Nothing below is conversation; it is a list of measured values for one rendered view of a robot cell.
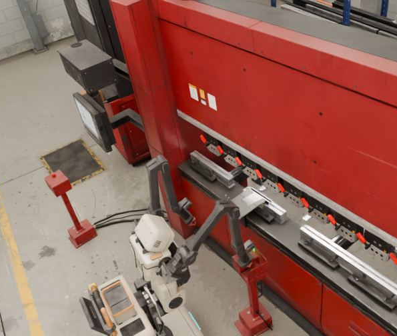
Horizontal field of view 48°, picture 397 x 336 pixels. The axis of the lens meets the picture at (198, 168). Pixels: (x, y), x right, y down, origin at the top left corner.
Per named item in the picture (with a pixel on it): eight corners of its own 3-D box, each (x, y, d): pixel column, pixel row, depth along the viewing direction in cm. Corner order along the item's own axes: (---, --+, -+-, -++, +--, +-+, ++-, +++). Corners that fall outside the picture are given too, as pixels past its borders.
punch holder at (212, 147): (207, 149, 347) (204, 132, 337) (215, 144, 350) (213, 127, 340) (219, 157, 337) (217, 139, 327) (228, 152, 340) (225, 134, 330)
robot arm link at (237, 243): (221, 201, 262) (232, 212, 254) (229, 197, 263) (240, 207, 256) (230, 247, 290) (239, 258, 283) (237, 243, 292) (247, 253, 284)
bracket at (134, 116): (108, 125, 402) (106, 119, 397) (131, 114, 411) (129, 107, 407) (131, 143, 375) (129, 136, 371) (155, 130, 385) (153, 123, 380)
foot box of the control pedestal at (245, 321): (233, 323, 360) (231, 314, 353) (259, 307, 367) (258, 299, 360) (247, 342, 346) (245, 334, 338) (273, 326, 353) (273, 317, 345)
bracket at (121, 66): (92, 77, 371) (89, 69, 366) (117, 65, 381) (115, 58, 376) (115, 92, 344) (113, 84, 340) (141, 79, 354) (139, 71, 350)
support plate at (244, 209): (221, 207, 322) (221, 207, 321) (247, 189, 332) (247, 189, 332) (237, 221, 310) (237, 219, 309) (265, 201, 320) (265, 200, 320)
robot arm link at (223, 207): (218, 193, 255) (228, 203, 249) (232, 199, 265) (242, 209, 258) (173, 253, 263) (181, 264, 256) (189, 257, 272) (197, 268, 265)
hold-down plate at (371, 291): (347, 280, 274) (347, 277, 272) (352, 275, 276) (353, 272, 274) (391, 312, 254) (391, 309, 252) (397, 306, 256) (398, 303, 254)
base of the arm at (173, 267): (161, 263, 263) (170, 276, 255) (169, 252, 262) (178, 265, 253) (171, 265, 269) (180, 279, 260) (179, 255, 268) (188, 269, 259)
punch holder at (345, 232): (333, 230, 267) (334, 211, 257) (342, 223, 270) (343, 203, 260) (353, 244, 257) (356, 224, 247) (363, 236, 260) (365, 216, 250)
